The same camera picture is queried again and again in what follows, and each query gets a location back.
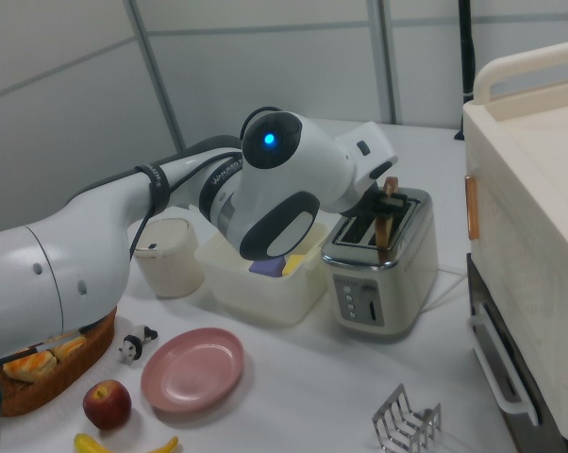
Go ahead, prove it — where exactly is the panda figurine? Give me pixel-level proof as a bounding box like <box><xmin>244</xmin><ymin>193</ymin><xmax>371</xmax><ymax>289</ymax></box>
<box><xmin>118</xmin><ymin>324</ymin><xmax>159</xmax><ymax>366</ymax></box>

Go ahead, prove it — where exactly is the yellow banana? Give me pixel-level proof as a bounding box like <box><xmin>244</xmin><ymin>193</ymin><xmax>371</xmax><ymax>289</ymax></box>
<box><xmin>73</xmin><ymin>432</ymin><xmax>180</xmax><ymax>453</ymax></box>

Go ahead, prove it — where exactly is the chrome and cream toaster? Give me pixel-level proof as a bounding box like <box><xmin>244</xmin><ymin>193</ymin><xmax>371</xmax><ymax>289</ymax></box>
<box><xmin>321</xmin><ymin>187</ymin><xmax>440</xmax><ymax>344</ymax></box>

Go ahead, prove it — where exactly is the cream countertop oven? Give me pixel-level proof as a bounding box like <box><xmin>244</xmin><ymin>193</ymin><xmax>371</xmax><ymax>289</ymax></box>
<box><xmin>461</xmin><ymin>41</ymin><xmax>568</xmax><ymax>453</ymax></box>

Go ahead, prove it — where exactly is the brown wicker basket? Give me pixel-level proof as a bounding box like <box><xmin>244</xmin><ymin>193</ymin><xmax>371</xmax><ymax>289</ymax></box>
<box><xmin>0</xmin><ymin>306</ymin><xmax>119</xmax><ymax>418</ymax></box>

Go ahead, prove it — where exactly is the cream lidded trash can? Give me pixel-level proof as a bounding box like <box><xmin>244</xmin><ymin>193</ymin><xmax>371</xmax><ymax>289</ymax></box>
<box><xmin>131</xmin><ymin>217</ymin><xmax>205</xmax><ymax>299</ymax></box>

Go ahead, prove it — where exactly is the slice of toast bread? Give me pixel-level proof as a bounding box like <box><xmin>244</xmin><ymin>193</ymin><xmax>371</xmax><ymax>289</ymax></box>
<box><xmin>375</xmin><ymin>176</ymin><xmax>400</xmax><ymax>252</ymax></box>

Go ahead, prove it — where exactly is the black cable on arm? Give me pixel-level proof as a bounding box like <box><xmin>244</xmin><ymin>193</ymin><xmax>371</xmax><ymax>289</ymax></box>
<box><xmin>127</xmin><ymin>106</ymin><xmax>288</xmax><ymax>259</ymax></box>

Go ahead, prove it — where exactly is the red apple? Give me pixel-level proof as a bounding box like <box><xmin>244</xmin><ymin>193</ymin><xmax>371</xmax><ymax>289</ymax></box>
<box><xmin>82</xmin><ymin>379</ymin><xmax>133</xmax><ymax>431</ymax></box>

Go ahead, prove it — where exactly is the yellow cube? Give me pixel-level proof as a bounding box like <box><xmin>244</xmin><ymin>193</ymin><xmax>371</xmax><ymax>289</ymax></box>
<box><xmin>282</xmin><ymin>253</ymin><xmax>313</xmax><ymax>277</ymax></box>

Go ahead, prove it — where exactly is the upper striped bread roll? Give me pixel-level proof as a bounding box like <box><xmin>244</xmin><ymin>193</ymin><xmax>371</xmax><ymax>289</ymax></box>
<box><xmin>2</xmin><ymin>350</ymin><xmax>58</xmax><ymax>383</ymax></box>

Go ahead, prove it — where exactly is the metal toast rack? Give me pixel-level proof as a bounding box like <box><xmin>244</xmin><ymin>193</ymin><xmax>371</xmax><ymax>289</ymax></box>
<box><xmin>371</xmin><ymin>382</ymin><xmax>443</xmax><ymax>453</ymax></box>

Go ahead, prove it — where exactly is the black pole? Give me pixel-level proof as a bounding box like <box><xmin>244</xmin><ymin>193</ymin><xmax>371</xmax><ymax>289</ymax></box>
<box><xmin>455</xmin><ymin>0</ymin><xmax>477</xmax><ymax>141</ymax></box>

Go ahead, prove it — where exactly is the white plastic tub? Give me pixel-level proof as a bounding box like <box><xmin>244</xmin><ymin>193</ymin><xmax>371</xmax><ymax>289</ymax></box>
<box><xmin>193</xmin><ymin>221</ymin><xmax>330</xmax><ymax>327</ymax></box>

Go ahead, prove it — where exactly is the pink plate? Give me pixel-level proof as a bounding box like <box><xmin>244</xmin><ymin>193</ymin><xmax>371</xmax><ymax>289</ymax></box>
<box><xmin>140</xmin><ymin>327</ymin><xmax>245</xmax><ymax>415</ymax></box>

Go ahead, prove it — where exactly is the purple cube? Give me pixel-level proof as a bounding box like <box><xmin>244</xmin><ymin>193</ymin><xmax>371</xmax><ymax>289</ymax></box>
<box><xmin>248</xmin><ymin>256</ymin><xmax>288</xmax><ymax>278</ymax></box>

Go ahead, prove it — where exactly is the white toaster power cable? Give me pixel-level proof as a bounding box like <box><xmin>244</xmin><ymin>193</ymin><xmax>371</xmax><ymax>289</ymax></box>
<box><xmin>423</xmin><ymin>266</ymin><xmax>469</xmax><ymax>312</ymax></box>

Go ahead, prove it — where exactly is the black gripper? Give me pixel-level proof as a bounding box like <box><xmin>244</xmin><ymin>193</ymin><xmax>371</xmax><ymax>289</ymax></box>
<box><xmin>352</xmin><ymin>181</ymin><xmax>409</xmax><ymax>223</ymax></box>

